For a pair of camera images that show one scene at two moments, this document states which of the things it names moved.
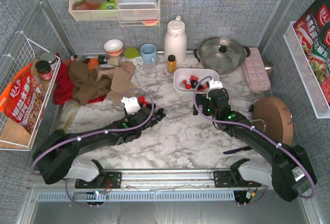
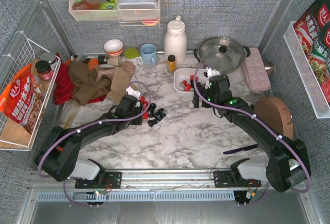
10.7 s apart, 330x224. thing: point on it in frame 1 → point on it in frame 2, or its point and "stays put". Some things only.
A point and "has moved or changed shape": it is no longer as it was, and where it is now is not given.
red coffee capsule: [182, 84] stays put
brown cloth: [85, 86] stays put
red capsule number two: [204, 86] has moved or changed shape
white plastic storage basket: [185, 80] stays put
